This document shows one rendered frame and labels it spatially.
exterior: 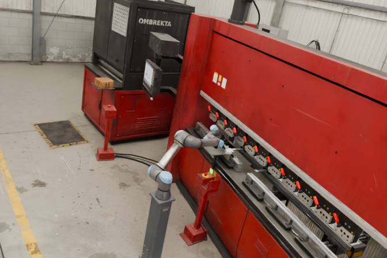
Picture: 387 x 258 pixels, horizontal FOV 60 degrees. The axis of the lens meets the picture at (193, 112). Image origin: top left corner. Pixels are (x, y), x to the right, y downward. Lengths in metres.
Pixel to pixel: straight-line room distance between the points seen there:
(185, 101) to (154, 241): 1.77
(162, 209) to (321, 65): 1.83
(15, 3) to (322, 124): 7.97
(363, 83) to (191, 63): 2.23
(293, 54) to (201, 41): 1.49
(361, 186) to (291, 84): 0.98
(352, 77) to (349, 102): 0.17
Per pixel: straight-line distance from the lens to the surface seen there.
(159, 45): 4.13
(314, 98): 2.75
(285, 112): 2.98
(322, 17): 7.87
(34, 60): 9.50
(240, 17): 3.90
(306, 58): 2.82
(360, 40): 7.42
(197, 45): 4.09
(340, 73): 2.58
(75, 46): 9.92
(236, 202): 3.48
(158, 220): 3.24
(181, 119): 4.33
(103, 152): 5.11
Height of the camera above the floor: 2.61
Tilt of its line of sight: 21 degrees down
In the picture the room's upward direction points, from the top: 11 degrees clockwise
